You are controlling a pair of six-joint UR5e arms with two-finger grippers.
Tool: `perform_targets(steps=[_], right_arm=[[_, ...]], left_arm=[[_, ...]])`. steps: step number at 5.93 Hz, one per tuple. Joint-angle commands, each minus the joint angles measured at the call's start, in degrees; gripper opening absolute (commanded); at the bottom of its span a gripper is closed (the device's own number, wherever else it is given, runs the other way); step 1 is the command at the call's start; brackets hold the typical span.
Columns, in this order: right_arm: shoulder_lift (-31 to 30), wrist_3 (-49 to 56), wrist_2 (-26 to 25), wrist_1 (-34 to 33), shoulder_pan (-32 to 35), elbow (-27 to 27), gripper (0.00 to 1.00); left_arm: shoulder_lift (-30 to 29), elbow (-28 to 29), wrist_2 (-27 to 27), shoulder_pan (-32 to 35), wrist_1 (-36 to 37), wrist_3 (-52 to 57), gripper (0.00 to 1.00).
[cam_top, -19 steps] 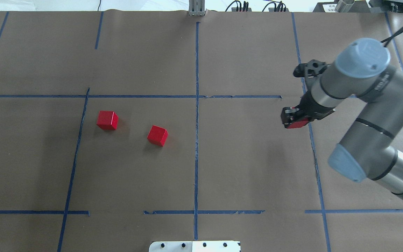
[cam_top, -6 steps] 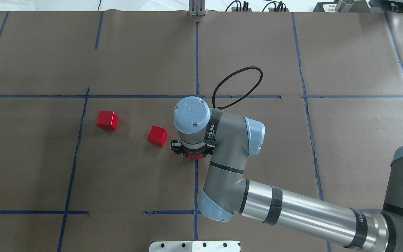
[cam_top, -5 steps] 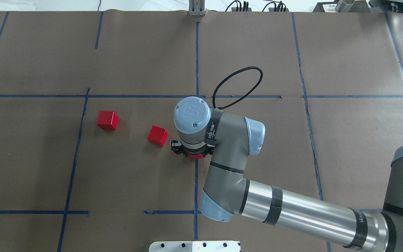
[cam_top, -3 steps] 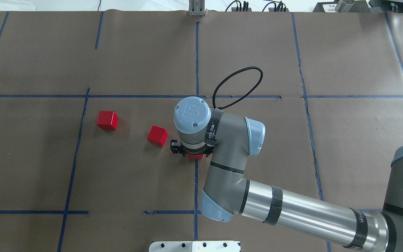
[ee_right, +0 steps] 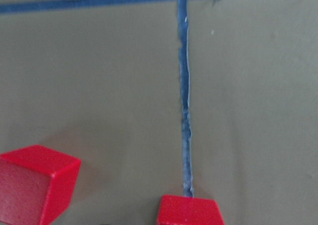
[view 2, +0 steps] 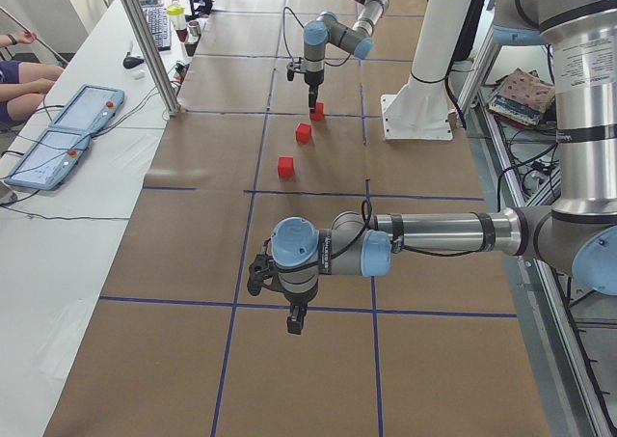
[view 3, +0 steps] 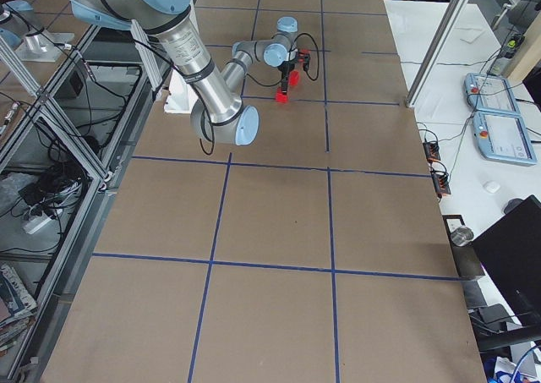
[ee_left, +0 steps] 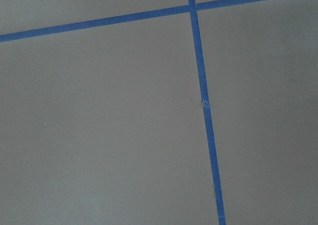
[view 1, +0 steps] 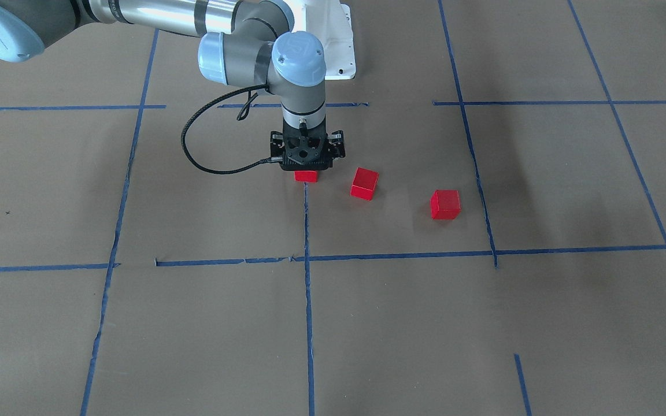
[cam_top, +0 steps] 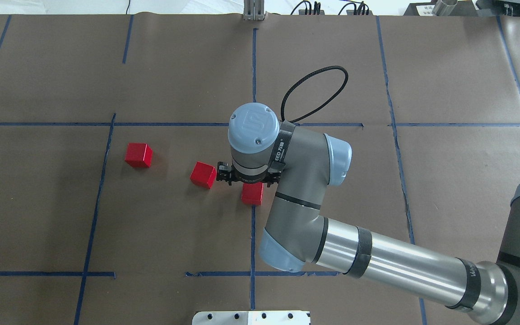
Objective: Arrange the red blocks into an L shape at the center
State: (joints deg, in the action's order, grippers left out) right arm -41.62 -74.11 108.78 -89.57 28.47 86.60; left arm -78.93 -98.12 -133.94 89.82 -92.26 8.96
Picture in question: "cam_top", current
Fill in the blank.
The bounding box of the aluminium frame post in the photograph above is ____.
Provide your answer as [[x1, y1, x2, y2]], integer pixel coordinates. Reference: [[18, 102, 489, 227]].
[[243, 0, 266, 21]]

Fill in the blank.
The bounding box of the metal cup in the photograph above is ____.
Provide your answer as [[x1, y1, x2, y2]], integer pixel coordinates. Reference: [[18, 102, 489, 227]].
[[432, 0, 458, 16]]

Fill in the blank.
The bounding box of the red block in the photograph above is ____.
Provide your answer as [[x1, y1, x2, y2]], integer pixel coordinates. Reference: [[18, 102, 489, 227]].
[[240, 182, 264, 206], [190, 161, 217, 189], [124, 143, 153, 168]]

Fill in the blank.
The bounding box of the white camera pole base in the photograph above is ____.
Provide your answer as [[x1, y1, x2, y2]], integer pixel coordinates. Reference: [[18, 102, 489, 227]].
[[192, 310, 312, 325]]

